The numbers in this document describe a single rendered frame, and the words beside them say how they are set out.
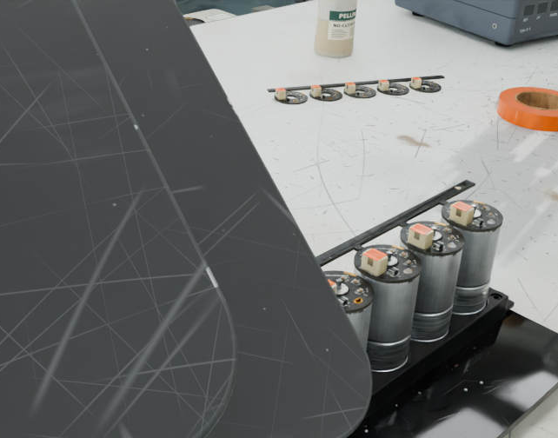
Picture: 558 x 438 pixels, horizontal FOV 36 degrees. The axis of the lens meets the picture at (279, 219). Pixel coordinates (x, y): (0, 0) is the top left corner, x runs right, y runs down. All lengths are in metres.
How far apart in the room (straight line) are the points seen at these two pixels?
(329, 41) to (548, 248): 0.32
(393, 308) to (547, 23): 0.54
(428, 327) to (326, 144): 0.24
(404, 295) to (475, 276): 0.06
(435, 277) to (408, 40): 0.49
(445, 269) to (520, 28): 0.49
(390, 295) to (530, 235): 0.19
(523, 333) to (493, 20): 0.46
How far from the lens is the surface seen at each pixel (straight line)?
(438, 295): 0.34
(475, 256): 0.35
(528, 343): 0.38
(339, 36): 0.72
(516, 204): 0.51
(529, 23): 0.80
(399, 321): 0.32
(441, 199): 0.36
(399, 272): 0.31
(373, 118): 0.61
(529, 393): 0.35
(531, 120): 0.62
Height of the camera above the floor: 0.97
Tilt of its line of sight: 29 degrees down
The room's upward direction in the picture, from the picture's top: 3 degrees clockwise
